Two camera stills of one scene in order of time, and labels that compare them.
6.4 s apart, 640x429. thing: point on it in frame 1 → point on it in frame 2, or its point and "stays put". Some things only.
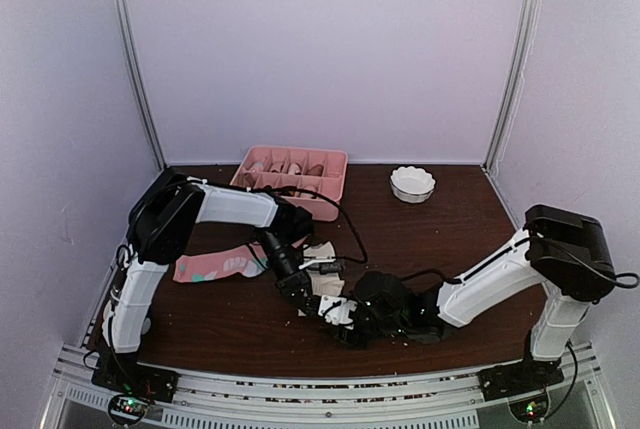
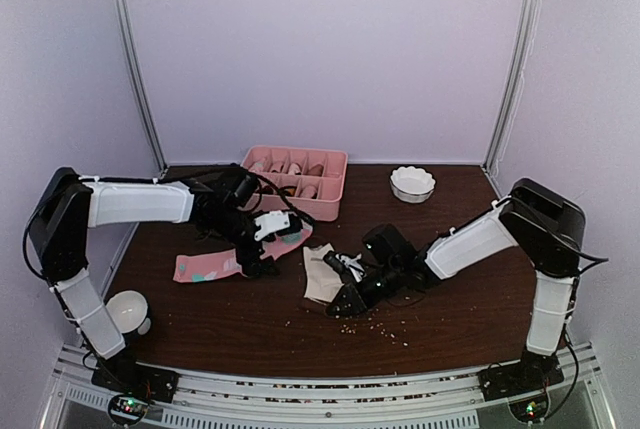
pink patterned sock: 245,261 stays put
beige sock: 323,284 stays put
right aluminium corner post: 526,31 stays put
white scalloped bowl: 411,185 stays put
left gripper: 296,284 → 256,268
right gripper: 339,334 → 358,305
